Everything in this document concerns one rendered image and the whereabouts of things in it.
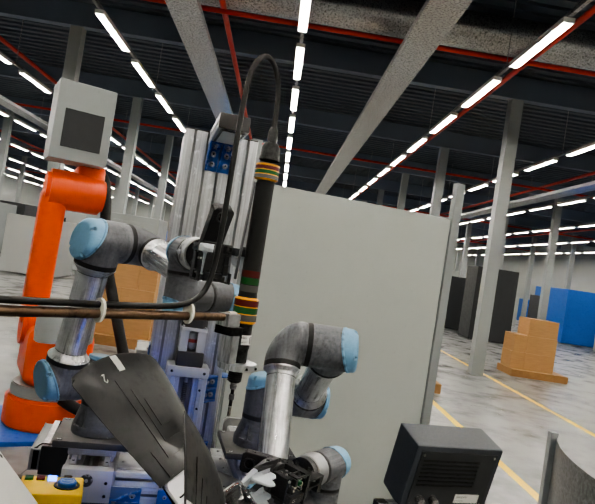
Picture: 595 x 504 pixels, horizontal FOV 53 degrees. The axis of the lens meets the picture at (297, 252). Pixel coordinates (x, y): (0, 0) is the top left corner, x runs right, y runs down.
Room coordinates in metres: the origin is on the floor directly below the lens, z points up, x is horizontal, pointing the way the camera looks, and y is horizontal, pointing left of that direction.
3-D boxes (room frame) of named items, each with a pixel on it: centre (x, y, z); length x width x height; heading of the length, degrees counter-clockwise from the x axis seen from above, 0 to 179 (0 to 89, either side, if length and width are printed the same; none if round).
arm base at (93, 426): (1.81, 0.52, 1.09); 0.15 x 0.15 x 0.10
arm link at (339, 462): (1.40, -0.15, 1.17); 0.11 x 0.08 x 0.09; 145
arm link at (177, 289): (1.40, 0.24, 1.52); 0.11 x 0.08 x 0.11; 137
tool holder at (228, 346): (1.05, 0.08, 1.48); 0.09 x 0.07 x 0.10; 143
